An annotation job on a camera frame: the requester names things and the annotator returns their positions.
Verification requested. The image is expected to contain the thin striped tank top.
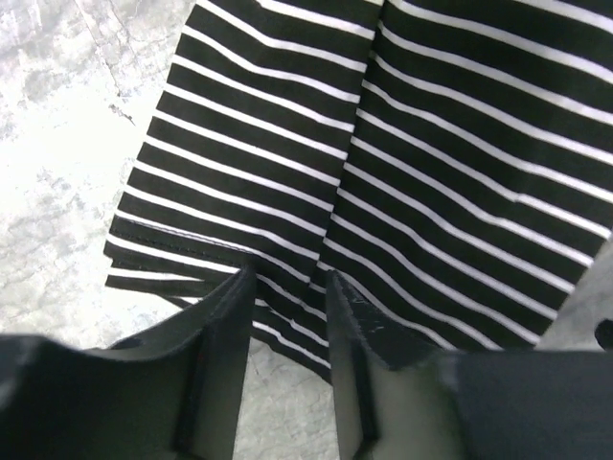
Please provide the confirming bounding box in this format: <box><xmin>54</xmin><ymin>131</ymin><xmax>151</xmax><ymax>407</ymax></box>
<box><xmin>104</xmin><ymin>1</ymin><xmax>612</xmax><ymax>379</ymax></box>

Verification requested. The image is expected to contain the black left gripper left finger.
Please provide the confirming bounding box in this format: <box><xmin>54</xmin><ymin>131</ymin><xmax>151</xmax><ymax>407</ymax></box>
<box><xmin>1</xmin><ymin>268</ymin><xmax>256</xmax><ymax>459</ymax></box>

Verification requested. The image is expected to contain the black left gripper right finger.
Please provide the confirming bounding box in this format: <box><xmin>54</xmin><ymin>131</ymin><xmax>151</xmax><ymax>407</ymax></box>
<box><xmin>326</xmin><ymin>271</ymin><xmax>612</xmax><ymax>460</ymax></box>

